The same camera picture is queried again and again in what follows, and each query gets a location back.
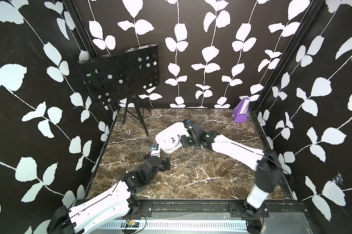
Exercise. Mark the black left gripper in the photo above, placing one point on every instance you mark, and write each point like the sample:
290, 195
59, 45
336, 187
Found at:
163, 167

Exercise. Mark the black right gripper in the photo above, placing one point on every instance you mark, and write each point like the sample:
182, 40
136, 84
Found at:
183, 142

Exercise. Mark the white plastic storage box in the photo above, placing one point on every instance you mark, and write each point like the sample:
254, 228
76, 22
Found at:
163, 138

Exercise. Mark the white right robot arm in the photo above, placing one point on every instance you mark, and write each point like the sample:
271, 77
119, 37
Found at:
265, 163

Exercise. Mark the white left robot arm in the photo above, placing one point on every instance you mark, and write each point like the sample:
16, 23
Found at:
116, 202

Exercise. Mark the purple box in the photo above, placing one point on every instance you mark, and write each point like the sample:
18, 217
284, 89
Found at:
240, 112

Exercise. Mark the black tripod music stand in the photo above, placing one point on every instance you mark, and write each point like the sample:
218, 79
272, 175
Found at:
121, 75

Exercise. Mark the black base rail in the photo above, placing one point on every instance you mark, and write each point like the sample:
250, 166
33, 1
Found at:
233, 207

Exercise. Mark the white perforated cable duct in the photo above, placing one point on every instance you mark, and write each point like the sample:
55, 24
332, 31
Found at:
177, 225

